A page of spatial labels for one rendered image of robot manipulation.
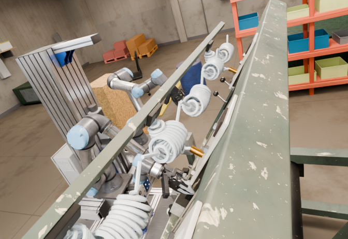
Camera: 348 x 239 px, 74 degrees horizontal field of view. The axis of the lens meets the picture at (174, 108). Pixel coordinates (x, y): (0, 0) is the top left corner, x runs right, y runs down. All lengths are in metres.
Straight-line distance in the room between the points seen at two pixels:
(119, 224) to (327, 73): 4.20
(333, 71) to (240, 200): 4.17
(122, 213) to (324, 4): 3.89
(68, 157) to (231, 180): 1.79
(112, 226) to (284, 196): 0.23
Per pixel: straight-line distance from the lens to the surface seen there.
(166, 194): 1.20
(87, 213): 1.88
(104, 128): 1.38
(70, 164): 2.05
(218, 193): 0.28
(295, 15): 3.97
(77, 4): 11.91
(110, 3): 11.51
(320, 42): 4.16
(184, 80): 4.57
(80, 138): 1.29
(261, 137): 0.38
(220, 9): 9.97
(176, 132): 0.49
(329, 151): 2.09
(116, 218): 0.38
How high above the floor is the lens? 2.14
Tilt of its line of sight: 27 degrees down
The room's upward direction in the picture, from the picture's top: 18 degrees counter-clockwise
